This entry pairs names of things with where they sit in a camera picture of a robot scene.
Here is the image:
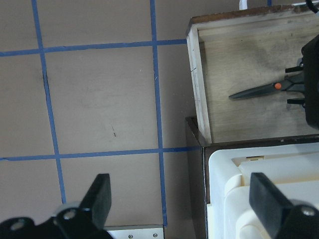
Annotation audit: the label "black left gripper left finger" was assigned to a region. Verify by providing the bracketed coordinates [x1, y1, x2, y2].
[0, 174, 112, 239]

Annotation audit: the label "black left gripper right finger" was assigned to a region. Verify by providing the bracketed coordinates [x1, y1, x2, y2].
[249, 172, 319, 239]

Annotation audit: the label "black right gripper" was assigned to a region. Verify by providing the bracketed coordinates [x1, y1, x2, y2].
[285, 35, 319, 129]

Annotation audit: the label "orange grey scissors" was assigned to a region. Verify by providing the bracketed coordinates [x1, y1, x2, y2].
[228, 72, 305, 100]

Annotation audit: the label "wooden drawer with white handle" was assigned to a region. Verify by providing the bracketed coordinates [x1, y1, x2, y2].
[186, 4, 319, 143]

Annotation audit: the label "white plastic storage box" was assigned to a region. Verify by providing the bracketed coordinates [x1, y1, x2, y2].
[207, 143, 319, 239]

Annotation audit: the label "brown paper table mat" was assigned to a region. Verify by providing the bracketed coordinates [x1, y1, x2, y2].
[0, 0, 319, 239]

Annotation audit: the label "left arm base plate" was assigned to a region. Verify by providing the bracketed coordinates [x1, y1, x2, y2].
[104, 225, 165, 239]

